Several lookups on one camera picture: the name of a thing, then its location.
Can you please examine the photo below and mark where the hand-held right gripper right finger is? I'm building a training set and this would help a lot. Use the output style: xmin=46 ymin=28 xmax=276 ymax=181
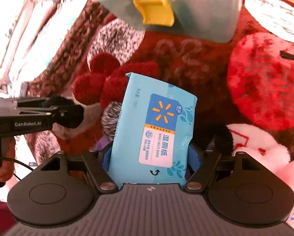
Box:
xmin=185 ymin=138 xmax=264 ymax=190

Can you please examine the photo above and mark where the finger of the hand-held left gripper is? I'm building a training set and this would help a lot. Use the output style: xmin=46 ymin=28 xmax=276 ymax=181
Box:
xmin=15 ymin=97 xmax=50 ymax=109
xmin=17 ymin=104 xmax=85 ymax=129

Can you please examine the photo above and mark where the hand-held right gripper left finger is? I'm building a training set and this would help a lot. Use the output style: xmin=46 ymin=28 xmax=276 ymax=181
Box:
xmin=35 ymin=147 xmax=118 ymax=191

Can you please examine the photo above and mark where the teal wet wipes packet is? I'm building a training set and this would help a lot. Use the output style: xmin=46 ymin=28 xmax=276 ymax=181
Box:
xmin=108 ymin=72 xmax=198 ymax=185

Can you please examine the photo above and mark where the white plush toy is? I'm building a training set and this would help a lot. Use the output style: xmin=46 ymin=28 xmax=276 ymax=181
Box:
xmin=226 ymin=124 xmax=294 ymax=203

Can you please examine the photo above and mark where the red fuzzy glove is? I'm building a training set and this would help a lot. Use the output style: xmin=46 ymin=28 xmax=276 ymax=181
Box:
xmin=52 ymin=53 xmax=161 ymax=140

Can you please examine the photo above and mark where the person's left hand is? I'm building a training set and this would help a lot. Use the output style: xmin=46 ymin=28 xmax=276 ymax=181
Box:
xmin=0 ymin=138 xmax=16 ymax=183

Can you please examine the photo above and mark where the black fuzzy scrunchie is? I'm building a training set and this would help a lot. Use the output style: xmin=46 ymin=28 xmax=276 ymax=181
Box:
xmin=196 ymin=122 xmax=234 ymax=158

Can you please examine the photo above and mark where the plaid cloth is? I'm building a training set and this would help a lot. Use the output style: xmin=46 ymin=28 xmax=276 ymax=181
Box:
xmin=0 ymin=0 xmax=94 ymax=96

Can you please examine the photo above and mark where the clear plastic storage box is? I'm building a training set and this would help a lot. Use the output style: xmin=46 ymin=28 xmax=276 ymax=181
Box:
xmin=92 ymin=0 xmax=248 ymax=43

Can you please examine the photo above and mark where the black cable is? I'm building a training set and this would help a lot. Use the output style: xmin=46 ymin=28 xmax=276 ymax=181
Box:
xmin=0 ymin=156 xmax=34 ymax=181

